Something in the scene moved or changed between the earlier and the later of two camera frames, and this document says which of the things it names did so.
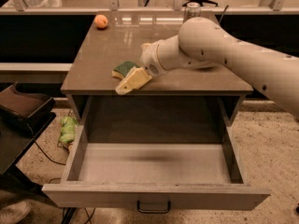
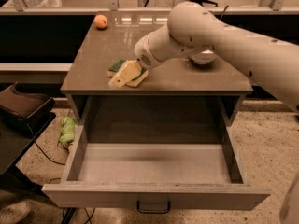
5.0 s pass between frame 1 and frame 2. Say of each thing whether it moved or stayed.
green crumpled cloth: stayed
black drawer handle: stayed
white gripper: moved
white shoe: stayed
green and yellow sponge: moved
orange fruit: stayed
